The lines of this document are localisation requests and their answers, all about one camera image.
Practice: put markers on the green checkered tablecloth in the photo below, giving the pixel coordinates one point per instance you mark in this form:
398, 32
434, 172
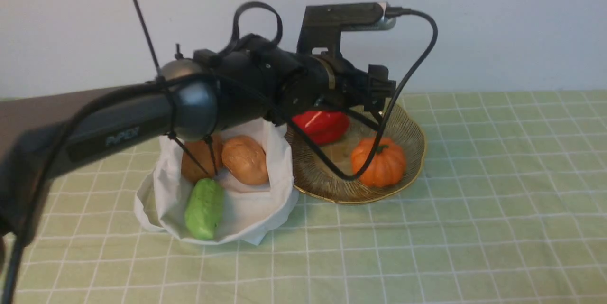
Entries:
510, 208

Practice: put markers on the white cloth bag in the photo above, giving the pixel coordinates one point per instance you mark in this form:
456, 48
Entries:
249, 212

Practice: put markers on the amber glass plate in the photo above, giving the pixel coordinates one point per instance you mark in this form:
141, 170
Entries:
314, 178

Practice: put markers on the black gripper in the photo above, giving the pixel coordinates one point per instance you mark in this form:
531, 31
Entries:
332, 84

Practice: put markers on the dark brown potato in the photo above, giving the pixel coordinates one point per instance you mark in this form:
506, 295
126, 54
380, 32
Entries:
207, 160

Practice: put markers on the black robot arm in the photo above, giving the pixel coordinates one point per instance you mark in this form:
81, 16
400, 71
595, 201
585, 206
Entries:
43, 138

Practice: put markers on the red bell pepper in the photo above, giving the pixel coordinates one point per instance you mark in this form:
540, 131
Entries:
323, 127

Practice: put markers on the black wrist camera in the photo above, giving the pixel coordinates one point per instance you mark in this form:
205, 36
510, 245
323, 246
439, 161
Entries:
323, 25

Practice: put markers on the small orange pumpkin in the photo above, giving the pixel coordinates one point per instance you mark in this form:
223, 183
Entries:
387, 166

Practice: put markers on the green bitter gourd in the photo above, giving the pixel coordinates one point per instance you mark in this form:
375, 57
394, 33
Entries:
203, 213

